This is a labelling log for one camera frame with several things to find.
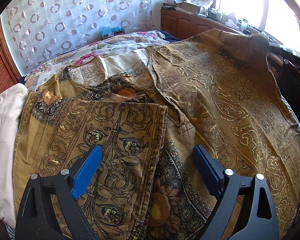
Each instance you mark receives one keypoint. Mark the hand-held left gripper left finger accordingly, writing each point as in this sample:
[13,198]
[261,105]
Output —
[87,172]

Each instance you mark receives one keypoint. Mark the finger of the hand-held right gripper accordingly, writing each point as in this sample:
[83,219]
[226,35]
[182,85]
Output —
[288,51]

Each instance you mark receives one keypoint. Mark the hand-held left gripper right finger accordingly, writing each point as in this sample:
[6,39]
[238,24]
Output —
[205,165]

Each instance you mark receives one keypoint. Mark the ochre paisley print garment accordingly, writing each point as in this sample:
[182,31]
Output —
[215,100]

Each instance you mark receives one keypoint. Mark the pink white plush item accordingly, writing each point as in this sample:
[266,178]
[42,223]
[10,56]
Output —
[232,22]

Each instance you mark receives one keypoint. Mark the wooden cabinet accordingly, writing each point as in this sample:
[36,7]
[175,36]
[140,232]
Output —
[190,23]

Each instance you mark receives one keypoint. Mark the cardboard box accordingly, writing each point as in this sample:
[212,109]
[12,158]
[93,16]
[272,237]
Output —
[193,5]

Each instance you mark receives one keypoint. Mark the navy blue blanket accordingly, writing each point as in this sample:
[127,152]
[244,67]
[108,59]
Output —
[172,37]

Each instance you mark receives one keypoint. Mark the floral print blanket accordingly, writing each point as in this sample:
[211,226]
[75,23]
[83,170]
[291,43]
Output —
[107,46]

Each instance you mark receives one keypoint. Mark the light blue packet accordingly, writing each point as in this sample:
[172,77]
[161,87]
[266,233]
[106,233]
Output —
[107,31]

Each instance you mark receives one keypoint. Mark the wooden headboard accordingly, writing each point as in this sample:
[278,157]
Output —
[3,55]

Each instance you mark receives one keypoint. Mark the sheer circle pattern curtain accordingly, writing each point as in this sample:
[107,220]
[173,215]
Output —
[72,17]

